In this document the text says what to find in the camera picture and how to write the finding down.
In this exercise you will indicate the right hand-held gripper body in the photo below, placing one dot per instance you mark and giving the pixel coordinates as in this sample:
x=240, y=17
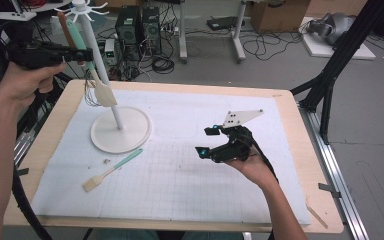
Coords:
x=236, y=146

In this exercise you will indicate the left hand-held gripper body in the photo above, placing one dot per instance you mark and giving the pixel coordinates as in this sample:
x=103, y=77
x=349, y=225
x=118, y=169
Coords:
x=23, y=53

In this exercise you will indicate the white utensil stand with hooks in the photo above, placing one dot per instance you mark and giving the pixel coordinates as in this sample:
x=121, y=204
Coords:
x=120, y=136

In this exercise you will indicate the person's right hand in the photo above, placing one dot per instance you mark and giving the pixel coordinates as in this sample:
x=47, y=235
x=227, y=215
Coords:
x=255, y=170

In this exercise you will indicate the person's left hand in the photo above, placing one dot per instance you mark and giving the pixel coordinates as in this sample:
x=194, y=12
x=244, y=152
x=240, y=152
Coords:
x=26, y=83

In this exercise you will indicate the white grid mat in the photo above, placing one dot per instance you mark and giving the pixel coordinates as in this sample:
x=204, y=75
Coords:
x=186, y=116

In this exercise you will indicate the black computer tower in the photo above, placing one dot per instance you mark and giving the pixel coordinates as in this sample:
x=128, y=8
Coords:
x=151, y=30
x=128, y=30

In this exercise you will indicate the brown tape piece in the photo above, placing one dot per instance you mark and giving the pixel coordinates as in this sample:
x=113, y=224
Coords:
x=276, y=95

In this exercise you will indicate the white desk leg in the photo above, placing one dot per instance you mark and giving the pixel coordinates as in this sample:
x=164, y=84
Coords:
x=182, y=33
x=238, y=36

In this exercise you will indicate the black table clamp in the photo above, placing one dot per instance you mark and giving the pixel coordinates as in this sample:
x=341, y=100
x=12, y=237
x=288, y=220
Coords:
x=22, y=171
x=329, y=189

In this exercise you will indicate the flat black box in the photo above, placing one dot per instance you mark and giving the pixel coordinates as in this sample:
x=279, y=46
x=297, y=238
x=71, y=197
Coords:
x=223, y=22

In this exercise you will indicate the white floor board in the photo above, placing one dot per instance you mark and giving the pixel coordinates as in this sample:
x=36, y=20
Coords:
x=320, y=50

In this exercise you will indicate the cardboard box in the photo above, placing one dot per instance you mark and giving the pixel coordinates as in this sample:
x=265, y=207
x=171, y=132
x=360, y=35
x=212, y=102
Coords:
x=280, y=16

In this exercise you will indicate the grey rounded device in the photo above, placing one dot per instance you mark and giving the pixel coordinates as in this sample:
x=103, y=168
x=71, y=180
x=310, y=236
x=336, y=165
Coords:
x=336, y=26

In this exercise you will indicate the black metal frame stand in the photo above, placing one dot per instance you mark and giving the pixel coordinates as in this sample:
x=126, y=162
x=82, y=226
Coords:
x=36, y=110
x=343, y=50

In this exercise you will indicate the aluminium rail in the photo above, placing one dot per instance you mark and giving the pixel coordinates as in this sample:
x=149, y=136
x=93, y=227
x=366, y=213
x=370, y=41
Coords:
x=23, y=146
x=333, y=166

